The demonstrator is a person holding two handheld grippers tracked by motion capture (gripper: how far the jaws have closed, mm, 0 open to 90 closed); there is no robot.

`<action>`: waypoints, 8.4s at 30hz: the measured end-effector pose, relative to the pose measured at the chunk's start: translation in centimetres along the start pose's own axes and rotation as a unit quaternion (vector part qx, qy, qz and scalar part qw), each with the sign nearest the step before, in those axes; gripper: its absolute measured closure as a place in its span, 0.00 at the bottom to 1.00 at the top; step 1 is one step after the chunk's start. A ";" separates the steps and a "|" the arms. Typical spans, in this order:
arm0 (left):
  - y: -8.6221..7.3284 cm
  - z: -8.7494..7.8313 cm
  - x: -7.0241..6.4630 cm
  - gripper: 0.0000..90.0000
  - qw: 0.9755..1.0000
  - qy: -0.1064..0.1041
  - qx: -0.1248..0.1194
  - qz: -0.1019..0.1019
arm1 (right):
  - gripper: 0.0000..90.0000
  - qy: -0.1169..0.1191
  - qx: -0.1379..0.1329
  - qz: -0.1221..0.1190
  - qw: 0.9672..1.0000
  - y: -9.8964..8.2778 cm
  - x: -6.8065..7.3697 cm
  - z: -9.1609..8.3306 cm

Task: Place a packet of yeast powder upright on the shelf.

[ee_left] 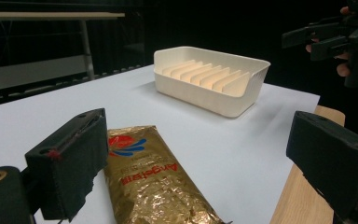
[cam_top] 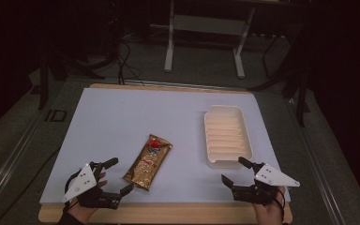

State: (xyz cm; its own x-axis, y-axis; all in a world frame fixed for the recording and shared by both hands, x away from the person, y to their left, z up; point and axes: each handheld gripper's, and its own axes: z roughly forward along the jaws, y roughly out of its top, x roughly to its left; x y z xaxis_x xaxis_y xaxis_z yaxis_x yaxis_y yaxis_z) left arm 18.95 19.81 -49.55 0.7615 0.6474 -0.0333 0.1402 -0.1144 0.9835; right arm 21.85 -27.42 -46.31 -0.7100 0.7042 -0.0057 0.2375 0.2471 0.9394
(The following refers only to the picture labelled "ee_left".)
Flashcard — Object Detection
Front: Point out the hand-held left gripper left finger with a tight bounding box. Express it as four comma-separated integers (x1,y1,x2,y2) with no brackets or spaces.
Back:
24,107,109,223

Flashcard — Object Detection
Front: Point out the gold foil snack packet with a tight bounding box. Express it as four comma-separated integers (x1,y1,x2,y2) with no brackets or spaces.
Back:
103,124,233,224

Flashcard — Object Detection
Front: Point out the white table sheet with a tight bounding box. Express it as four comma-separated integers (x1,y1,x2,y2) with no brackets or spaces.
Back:
0,63,321,224

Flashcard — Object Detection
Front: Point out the white basket with dividers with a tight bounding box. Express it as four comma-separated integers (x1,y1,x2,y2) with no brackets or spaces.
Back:
153,46,271,119

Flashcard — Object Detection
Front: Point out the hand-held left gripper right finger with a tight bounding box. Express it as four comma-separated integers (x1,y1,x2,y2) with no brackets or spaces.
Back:
285,110,358,224

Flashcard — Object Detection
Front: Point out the white table with metal legs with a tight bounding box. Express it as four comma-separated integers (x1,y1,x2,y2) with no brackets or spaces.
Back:
0,11,126,108

